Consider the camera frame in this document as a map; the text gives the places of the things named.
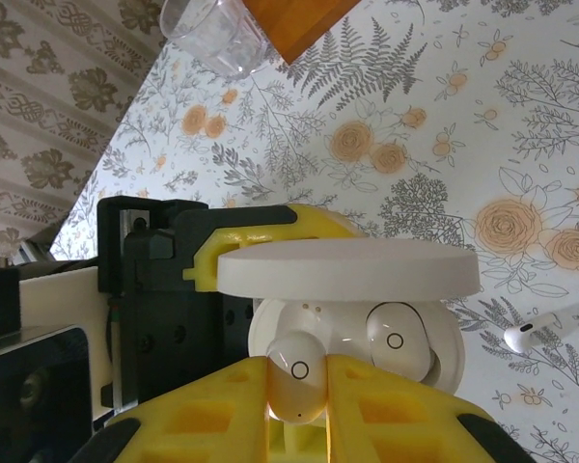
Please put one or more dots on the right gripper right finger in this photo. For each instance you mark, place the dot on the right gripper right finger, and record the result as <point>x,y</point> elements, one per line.
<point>395,424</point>

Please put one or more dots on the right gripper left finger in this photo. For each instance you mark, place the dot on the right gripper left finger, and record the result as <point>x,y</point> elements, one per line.
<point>198,419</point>

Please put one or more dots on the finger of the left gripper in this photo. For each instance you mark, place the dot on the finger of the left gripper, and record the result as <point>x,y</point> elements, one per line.
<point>270,224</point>
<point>296,443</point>

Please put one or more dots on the white oval earbud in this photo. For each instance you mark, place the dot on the white oval earbud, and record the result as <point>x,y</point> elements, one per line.
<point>296,371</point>
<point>395,337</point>

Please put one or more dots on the white oval charging case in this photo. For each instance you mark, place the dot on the white oval charging case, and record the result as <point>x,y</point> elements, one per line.
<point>347,270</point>

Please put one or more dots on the white stemmed earbud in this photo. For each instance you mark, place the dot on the white stemmed earbud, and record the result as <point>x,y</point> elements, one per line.
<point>518,337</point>

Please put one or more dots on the clear plastic cup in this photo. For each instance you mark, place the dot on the clear plastic cup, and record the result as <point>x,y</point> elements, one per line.
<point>212,38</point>

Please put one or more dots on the orange square tile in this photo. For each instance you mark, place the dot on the orange square tile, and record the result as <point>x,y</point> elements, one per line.
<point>299,24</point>

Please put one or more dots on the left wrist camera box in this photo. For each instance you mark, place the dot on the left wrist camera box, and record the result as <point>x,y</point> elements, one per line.
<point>29,386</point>

